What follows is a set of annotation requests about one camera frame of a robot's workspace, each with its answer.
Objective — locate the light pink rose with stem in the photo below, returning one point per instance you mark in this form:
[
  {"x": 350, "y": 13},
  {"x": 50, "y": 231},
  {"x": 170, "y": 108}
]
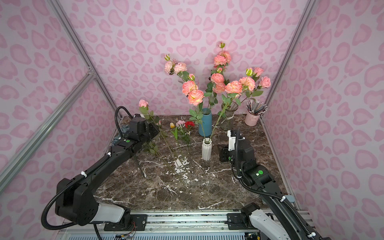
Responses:
[{"x": 264, "y": 83}]

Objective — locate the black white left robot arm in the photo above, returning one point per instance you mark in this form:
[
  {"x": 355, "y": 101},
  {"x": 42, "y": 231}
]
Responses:
[{"x": 75, "y": 203}]

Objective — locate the yellow tulip flower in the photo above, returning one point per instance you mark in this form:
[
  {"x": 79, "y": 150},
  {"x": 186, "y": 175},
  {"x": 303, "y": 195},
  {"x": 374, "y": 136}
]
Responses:
[{"x": 174, "y": 130}]

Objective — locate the bunch of artificial flowers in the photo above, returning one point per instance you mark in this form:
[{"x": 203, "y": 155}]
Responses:
[{"x": 148, "y": 163}]

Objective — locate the white ribbed ceramic vase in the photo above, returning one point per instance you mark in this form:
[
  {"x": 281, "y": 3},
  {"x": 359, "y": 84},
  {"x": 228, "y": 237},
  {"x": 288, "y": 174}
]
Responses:
[{"x": 207, "y": 149}]

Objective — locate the pale pink peony branch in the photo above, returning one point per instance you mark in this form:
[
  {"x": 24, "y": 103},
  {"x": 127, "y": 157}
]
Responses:
[{"x": 176, "y": 68}]

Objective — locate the pink cup of straws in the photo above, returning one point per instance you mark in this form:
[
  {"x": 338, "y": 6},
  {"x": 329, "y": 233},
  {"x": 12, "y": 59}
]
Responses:
[{"x": 256, "y": 110}]

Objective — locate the pale pink rose stem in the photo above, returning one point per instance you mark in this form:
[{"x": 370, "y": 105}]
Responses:
[{"x": 144, "y": 105}]

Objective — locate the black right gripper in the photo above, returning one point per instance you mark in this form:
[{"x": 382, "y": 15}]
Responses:
[{"x": 223, "y": 153}]

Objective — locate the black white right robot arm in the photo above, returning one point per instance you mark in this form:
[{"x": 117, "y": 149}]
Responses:
[{"x": 257, "y": 179}]

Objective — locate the pink peony flower branch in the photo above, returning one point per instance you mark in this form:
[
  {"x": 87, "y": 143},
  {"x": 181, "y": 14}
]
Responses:
[{"x": 221, "y": 60}]

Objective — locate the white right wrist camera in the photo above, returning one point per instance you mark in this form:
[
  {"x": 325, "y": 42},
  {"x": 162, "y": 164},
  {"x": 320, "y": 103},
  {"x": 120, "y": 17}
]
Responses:
[{"x": 232, "y": 140}]

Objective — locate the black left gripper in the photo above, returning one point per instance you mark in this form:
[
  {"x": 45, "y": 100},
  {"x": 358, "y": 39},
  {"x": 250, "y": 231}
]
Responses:
[{"x": 153, "y": 132}]

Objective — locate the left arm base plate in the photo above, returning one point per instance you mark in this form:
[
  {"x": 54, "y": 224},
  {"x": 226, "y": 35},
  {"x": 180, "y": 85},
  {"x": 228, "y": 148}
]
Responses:
[{"x": 128, "y": 223}]

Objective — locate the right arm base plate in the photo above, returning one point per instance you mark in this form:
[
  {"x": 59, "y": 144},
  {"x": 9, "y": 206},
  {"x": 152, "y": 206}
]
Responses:
[{"x": 239, "y": 221}]

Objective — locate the teal cylindrical vase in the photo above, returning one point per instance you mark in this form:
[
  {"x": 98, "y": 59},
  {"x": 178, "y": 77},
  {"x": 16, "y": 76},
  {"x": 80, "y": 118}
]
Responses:
[{"x": 205, "y": 127}]

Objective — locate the coral peony flower branch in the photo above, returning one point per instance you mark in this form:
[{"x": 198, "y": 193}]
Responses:
[{"x": 215, "y": 87}]

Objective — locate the pink rose with long stem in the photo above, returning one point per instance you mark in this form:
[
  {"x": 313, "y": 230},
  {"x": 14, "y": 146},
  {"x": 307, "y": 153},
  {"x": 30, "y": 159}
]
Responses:
[{"x": 258, "y": 72}]

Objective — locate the clear ribbed glass vase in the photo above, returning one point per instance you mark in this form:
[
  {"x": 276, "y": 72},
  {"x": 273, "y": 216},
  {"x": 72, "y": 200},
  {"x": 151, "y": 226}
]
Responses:
[{"x": 227, "y": 121}]

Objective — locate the large pink peony branch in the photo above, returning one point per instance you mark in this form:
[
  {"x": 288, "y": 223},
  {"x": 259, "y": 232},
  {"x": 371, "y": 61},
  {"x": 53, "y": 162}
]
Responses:
[{"x": 233, "y": 91}]

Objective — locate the light pink carnation flower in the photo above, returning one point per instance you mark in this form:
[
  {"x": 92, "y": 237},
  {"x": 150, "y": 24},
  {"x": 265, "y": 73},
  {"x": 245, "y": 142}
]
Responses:
[{"x": 180, "y": 124}]

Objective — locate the red carnation flower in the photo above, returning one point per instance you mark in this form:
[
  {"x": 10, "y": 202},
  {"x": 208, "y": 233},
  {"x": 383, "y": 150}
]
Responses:
[{"x": 189, "y": 126}]

